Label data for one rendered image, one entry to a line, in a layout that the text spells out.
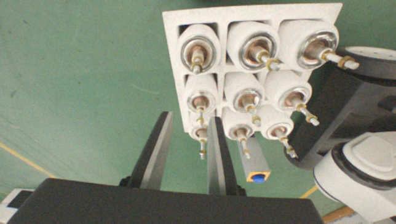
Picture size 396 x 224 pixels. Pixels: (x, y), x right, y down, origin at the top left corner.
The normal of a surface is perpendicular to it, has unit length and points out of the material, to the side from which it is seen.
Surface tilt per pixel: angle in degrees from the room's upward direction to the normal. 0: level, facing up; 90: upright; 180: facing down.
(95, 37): 0
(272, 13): 0
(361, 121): 0
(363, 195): 50
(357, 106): 46
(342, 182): 63
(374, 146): 90
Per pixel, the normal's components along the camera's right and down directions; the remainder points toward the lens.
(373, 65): -0.77, 0.41
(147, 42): -0.03, 0.63
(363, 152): -0.07, -0.78
